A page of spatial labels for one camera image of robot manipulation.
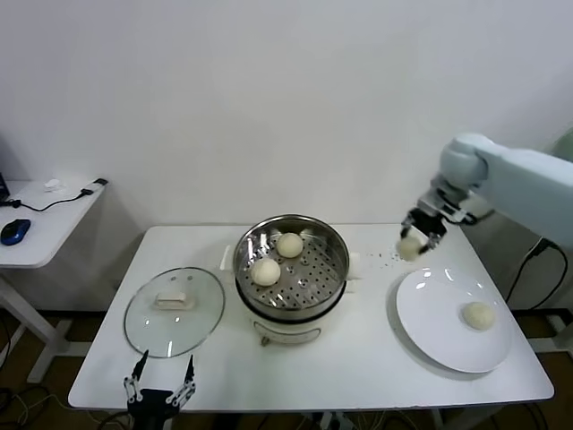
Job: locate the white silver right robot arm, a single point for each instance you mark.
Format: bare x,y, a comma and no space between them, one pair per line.
515,174

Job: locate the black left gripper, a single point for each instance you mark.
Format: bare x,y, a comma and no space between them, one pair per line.
154,401

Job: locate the white steamed baozi bun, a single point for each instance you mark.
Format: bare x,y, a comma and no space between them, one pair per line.
478,316
290,245
411,249
265,272

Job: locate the mint green appliance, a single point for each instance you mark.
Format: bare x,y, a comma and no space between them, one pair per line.
563,142

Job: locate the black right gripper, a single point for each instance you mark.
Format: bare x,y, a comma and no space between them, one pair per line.
427,223

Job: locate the white black usb dongle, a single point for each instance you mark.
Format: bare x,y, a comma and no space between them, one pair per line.
95,184

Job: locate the cream electric cooker base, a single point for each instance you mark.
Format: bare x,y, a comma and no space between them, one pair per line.
286,331

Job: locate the dark laptop screen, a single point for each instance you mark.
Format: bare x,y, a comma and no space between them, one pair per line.
3,179

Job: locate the stainless steel steamer basket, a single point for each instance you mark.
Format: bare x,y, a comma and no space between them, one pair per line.
309,286

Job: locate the blue computer mouse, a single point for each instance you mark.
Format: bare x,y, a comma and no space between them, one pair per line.
15,230

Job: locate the white side table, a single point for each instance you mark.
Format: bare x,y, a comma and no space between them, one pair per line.
45,233

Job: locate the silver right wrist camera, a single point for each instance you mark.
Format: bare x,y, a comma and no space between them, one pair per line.
452,210

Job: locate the crumpled white tissue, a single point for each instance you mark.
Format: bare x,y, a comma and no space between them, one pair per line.
53,185

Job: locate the scattered dark crumbs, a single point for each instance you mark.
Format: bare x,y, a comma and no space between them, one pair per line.
395,256

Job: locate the white round plate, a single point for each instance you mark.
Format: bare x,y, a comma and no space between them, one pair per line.
438,322

